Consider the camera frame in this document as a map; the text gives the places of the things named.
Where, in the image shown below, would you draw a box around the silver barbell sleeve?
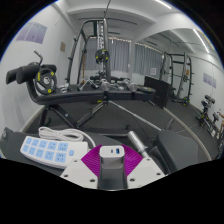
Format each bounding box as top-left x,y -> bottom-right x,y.
127,130 -> 152,160

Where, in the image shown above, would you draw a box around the black bench with roller pads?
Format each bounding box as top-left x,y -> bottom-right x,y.
5,61 -> 158,130

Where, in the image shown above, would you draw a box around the black cable machine rack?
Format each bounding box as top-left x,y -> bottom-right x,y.
64,18 -> 116,86

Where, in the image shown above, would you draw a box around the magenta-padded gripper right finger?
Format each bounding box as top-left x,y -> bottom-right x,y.
121,143 -> 167,186

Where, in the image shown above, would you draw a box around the black padded gym bench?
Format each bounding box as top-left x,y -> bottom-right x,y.
0,126 -> 148,178

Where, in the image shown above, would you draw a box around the small purple wall poster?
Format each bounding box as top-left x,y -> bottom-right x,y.
203,72 -> 218,89

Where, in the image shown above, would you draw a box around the narrow grey curtain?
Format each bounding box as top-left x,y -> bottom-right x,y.
134,44 -> 163,76

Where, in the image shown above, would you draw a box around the black dumbbell stand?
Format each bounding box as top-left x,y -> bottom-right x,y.
196,94 -> 224,134

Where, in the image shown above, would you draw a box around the thin steel bar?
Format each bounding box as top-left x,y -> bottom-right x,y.
107,99 -> 163,132

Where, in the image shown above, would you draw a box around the black weight plate yellow marks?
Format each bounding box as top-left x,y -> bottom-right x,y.
34,67 -> 58,96

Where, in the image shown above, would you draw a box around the black weight plate on rack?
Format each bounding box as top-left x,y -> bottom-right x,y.
94,49 -> 108,64

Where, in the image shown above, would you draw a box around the black plyo box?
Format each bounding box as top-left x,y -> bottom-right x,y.
143,75 -> 173,109

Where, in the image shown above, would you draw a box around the ceiling light strip by mirror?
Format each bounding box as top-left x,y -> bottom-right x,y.
193,28 -> 211,54

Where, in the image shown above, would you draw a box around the long ceiling light strip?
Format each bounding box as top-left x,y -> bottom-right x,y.
153,0 -> 173,10

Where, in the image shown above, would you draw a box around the black bench seat pad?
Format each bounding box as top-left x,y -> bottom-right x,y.
154,129 -> 201,174

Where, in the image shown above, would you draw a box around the large purple wall poster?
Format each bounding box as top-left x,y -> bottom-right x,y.
15,21 -> 48,45

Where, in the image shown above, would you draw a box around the chrome dumbbell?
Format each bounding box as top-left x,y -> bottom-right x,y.
127,82 -> 138,94
99,79 -> 113,93

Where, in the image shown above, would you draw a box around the white power strip blue sockets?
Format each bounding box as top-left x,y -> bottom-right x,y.
19,135 -> 90,169

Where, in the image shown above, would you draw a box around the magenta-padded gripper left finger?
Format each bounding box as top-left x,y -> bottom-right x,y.
59,144 -> 102,190

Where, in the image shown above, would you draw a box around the wide grey curtain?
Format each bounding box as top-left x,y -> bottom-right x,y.
84,37 -> 131,73

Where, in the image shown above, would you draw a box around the black squat rack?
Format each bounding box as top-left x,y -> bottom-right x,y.
162,51 -> 194,107

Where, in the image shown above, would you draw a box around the white charger block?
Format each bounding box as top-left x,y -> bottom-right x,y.
98,145 -> 130,191

